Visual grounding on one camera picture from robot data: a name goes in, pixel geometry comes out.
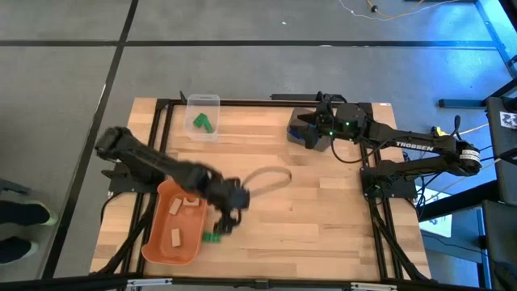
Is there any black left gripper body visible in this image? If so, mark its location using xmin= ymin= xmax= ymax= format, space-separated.
xmin=200 ymin=171 xmax=252 ymax=216

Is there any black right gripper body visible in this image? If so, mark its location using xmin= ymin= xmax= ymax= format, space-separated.
xmin=313 ymin=100 xmax=338 ymax=141

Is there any black bar device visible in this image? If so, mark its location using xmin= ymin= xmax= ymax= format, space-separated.
xmin=270 ymin=91 xmax=345 ymax=103

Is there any grey plastic bin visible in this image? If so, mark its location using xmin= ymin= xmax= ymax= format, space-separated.
xmin=285 ymin=106 xmax=339 ymax=154

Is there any orange plastic bin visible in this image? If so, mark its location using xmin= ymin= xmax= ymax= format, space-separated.
xmin=141 ymin=179 xmax=210 ymax=267

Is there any clear plastic bin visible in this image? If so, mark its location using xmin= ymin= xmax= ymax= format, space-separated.
xmin=183 ymin=93 xmax=222 ymax=143

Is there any white paper sheet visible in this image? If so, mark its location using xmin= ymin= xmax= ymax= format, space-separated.
xmin=419 ymin=188 xmax=454 ymax=238

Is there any black floor beam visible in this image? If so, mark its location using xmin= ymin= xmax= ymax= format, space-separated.
xmin=417 ymin=179 xmax=499 ymax=223

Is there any black white marker tag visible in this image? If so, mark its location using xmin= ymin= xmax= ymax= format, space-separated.
xmin=498 ymin=110 xmax=517 ymax=131

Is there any black furniture panel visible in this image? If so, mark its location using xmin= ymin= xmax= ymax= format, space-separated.
xmin=482 ymin=95 xmax=517 ymax=291

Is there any person's shoe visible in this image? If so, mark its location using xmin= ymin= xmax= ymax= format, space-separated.
xmin=0 ymin=237 xmax=40 ymax=266
xmin=0 ymin=199 xmax=60 ymax=228

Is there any grey floor object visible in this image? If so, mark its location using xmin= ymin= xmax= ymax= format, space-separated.
xmin=0 ymin=179 xmax=32 ymax=196

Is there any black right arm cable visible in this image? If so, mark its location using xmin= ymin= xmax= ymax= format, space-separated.
xmin=329 ymin=135 xmax=367 ymax=165

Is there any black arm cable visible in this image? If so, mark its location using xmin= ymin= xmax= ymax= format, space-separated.
xmin=329 ymin=135 xmax=367 ymax=165
xmin=241 ymin=166 xmax=293 ymax=200

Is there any black aluminium table frame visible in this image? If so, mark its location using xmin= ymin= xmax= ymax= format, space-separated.
xmin=90 ymin=96 xmax=431 ymax=284

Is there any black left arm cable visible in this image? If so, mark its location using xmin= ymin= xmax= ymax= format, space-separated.
xmin=241 ymin=166 xmax=293 ymax=200

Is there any black front rail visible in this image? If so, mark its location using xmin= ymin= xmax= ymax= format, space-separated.
xmin=0 ymin=273 xmax=517 ymax=291

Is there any silver rail bracket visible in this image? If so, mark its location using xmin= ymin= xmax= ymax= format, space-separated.
xmin=350 ymin=281 xmax=399 ymax=291
xmin=126 ymin=277 xmax=174 ymax=289

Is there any yellow extension plug cable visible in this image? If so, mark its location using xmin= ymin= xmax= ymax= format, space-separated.
xmin=430 ymin=122 xmax=490 ymax=138

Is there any white floor cable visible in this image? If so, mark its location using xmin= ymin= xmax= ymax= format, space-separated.
xmin=336 ymin=0 xmax=478 ymax=23

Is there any yellow cable with black plug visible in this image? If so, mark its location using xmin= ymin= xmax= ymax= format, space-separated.
xmin=364 ymin=0 xmax=426 ymax=20

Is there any black floor rail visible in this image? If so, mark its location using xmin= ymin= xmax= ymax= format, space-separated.
xmin=475 ymin=0 xmax=517 ymax=78

